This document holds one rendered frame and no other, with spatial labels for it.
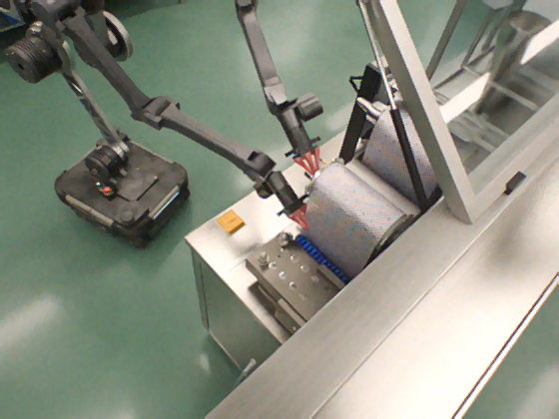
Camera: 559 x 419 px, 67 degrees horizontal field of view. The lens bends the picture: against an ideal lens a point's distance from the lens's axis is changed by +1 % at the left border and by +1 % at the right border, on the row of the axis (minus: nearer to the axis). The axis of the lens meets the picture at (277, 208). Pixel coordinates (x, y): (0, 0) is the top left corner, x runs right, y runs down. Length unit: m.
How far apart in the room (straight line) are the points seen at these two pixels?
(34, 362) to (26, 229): 0.79
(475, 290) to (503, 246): 0.14
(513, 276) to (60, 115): 3.04
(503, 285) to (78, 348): 1.96
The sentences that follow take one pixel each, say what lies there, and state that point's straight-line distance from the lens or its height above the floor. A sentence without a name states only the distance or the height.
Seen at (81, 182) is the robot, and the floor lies 0.24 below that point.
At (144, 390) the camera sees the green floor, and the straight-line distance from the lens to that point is 2.26.
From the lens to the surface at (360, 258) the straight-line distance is 1.21.
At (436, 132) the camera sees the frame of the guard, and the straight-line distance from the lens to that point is 0.65.
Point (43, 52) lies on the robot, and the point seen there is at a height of 0.94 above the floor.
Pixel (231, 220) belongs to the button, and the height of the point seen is 0.92.
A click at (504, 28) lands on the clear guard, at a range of 0.87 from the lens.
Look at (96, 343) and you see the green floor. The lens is 2.38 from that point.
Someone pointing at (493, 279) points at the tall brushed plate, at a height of 1.44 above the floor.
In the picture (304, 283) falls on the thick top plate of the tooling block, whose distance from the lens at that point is 1.27.
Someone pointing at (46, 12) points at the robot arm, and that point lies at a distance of 1.43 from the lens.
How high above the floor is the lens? 2.17
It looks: 54 degrees down
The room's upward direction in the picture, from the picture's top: 9 degrees clockwise
